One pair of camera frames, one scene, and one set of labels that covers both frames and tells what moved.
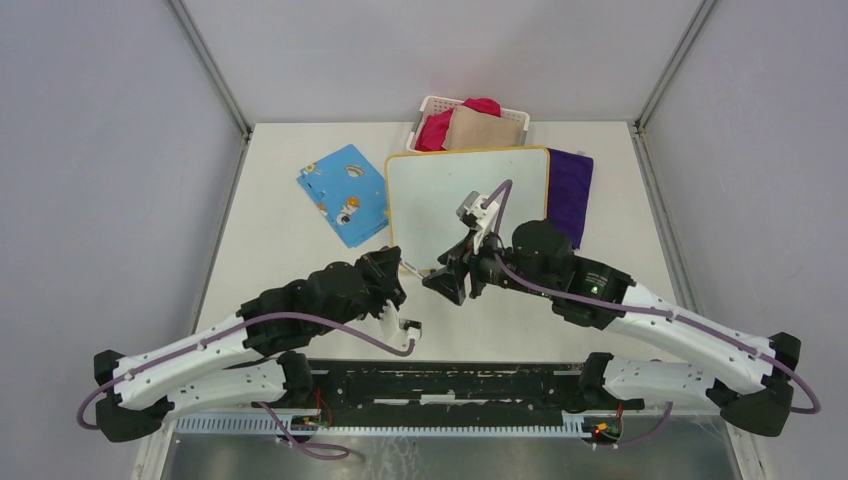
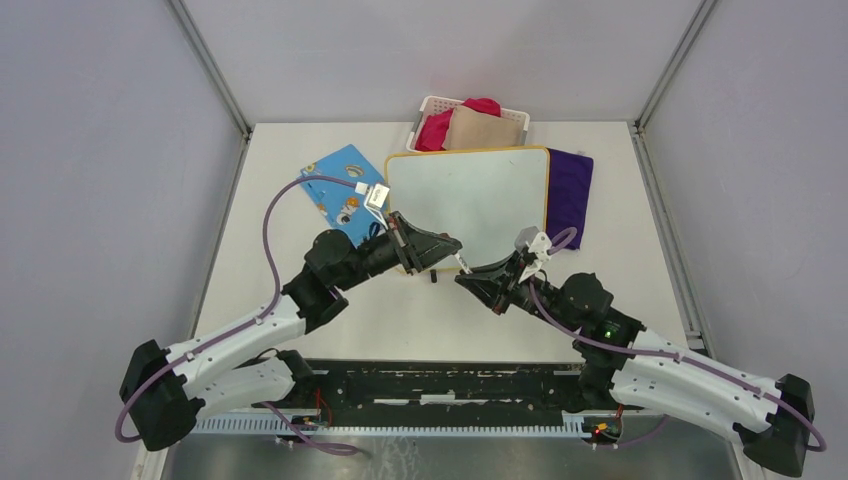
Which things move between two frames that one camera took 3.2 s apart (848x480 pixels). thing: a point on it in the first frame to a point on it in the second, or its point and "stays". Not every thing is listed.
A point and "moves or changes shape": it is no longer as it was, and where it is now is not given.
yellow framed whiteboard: [423, 191] stays
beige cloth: [470, 128] stays
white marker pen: [412, 269] moves or changes shape
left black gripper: [382, 267] to [416, 247]
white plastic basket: [433, 104] stays
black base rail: [354, 390] stays
